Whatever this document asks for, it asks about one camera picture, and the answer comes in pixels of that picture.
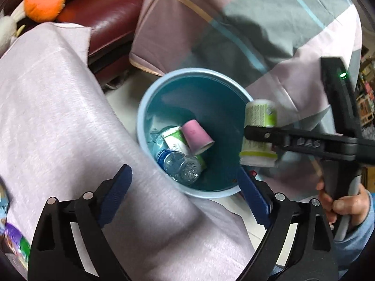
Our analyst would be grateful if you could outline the person's right forearm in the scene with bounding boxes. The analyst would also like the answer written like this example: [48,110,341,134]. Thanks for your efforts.
[331,192,375,267]

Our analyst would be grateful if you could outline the person's right hand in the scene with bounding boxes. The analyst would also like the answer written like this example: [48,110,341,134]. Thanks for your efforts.
[316,180,372,230]

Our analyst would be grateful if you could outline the pink paper cup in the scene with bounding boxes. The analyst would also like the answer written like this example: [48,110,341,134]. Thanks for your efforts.
[182,119,215,156]

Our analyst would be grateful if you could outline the pink grey checked quilt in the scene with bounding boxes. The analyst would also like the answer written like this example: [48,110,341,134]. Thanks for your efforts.
[129,0,365,188]

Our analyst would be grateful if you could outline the light blue trash bin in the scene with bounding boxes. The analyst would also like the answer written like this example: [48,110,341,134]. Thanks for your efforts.
[136,68,255,201]

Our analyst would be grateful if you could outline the clear plastic bottle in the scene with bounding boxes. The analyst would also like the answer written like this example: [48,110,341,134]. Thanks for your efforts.
[151,133,203,185]

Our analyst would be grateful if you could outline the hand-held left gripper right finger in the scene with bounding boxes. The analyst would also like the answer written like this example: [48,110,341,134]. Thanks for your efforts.
[238,166,340,281]

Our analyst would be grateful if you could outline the dark red leather sofa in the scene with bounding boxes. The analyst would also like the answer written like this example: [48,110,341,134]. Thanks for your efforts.
[56,0,147,85]

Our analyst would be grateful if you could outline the white goose plush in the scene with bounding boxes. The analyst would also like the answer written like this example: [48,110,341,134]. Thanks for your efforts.
[0,0,30,53]

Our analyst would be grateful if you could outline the white green paper cup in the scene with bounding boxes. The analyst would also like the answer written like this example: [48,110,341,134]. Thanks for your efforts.
[239,100,278,167]

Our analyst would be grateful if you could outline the wood-grain tablecloth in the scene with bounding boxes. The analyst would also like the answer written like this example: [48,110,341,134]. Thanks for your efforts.
[0,22,255,281]

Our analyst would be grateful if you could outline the background shelf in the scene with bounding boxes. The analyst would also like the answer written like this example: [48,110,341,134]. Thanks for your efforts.
[356,47,375,141]

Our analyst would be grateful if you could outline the green white carton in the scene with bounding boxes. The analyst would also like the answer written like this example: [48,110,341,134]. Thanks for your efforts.
[161,125,208,170]

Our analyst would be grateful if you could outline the light blue packet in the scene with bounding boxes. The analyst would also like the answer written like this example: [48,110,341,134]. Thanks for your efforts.
[0,178,11,235]

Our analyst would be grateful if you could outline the purple green snack packet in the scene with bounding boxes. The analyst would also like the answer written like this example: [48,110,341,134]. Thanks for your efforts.
[0,221,31,270]

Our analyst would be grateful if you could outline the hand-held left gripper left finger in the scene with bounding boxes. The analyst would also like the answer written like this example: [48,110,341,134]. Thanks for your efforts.
[28,164,138,281]

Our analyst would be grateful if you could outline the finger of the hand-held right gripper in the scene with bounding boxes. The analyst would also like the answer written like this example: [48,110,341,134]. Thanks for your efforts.
[244,125,293,153]

